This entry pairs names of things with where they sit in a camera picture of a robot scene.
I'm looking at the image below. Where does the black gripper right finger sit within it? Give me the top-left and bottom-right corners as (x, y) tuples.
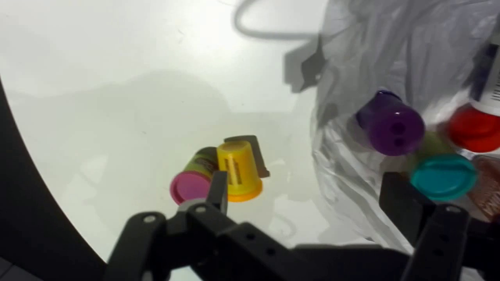
(376, 170), (473, 281)

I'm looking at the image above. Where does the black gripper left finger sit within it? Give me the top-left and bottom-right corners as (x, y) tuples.
(98, 170), (294, 281)

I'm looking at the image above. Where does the teal lid dough tub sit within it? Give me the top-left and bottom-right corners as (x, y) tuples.
(408, 131), (479, 205)

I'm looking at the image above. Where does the pink lid dough tub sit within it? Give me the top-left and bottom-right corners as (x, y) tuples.
(169, 145), (220, 206)

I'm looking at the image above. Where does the yellow dough tub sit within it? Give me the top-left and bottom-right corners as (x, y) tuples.
(215, 134), (272, 205)

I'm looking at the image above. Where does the purple dough tub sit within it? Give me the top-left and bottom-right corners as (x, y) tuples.
(354, 89), (426, 158)

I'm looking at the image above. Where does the white plastic bag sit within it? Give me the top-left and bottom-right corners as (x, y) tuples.
(309, 0), (500, 281)

